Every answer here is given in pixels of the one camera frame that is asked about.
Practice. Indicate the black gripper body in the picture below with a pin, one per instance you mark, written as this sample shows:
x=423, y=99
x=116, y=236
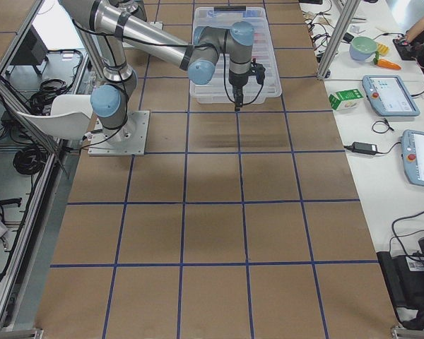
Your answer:
x=237, y=83

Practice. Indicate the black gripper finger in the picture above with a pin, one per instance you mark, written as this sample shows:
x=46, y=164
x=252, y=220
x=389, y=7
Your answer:
x=238, y=102

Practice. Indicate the clear plastic box lid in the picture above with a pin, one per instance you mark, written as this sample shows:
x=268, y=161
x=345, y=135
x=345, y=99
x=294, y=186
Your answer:
x=262, y=51

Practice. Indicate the person forearm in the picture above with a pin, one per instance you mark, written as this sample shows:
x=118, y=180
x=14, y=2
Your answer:
x=415, y=30

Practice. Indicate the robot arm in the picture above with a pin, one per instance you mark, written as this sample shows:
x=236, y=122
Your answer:
x=117, y=22

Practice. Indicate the clear plastic storage box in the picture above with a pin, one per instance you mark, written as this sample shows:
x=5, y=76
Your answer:
x=222, y=98

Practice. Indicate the green white carton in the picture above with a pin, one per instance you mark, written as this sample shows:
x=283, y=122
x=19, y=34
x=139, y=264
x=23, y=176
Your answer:
x=345, y=99

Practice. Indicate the green and blue bowls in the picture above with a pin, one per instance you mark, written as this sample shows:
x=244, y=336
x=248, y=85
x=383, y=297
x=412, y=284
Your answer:
x=362, y=48

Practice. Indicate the black power adapter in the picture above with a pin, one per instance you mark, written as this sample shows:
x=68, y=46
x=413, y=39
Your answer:
x=362, y=148

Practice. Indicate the toy corn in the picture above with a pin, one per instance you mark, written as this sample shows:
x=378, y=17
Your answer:
x=382, y=49

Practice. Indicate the toy carrot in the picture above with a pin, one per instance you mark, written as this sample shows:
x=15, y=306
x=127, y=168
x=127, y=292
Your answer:
x=386, y=64

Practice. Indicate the teach pendant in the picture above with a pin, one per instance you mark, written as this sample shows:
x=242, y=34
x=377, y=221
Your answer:
x=389, y=97
x=412, y=145

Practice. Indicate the white chair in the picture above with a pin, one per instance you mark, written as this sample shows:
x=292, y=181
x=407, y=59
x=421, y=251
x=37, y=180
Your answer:
x=69, y=117

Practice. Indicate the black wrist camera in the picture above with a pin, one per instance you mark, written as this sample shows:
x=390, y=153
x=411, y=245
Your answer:
x=258, y=71

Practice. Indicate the black box latch handle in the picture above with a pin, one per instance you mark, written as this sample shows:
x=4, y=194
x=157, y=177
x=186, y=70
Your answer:
x=229, y=8

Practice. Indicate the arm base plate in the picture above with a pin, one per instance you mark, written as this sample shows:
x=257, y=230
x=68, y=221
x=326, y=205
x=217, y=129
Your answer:
x=130, y=140

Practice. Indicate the aluminium frame post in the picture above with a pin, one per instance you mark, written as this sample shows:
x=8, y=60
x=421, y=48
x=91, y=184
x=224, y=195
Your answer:
x=342, y=24

